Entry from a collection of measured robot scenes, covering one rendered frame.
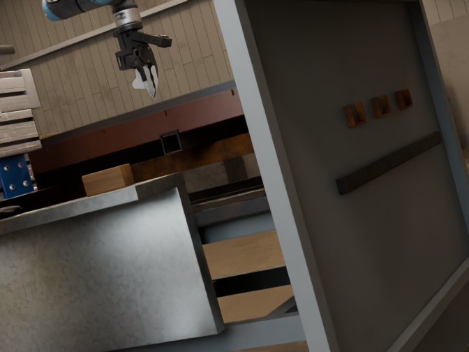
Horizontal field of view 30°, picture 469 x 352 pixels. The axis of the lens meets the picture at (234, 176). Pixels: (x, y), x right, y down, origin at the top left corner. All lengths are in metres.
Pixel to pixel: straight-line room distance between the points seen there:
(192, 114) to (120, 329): 0.56
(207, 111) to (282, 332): 0.54
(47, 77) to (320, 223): 10.12
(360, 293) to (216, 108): 0.51
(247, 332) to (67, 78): 9.59
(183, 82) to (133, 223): 8.54
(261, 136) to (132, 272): 0.68
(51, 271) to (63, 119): 9.44
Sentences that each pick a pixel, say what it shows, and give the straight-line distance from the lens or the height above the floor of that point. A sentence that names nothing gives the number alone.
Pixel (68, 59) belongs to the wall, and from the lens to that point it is 11.51.
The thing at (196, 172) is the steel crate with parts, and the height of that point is 0.47.
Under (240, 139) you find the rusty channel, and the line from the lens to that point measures 2.11.
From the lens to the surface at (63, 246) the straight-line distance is 2.20.
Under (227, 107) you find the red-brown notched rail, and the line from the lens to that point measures 1.94.
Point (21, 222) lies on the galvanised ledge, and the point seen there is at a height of 0.67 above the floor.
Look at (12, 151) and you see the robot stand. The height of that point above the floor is 0.82.
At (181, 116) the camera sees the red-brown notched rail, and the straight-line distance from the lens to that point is 2.00.
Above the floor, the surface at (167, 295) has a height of 0.41.
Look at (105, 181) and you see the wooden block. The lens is 2.01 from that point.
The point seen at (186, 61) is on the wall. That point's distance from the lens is 10.54.
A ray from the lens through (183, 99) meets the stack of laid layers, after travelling 2.04.
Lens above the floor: 0.72
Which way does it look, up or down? 2 degrees down
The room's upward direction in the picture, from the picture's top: 15 degrees counter-clockwise
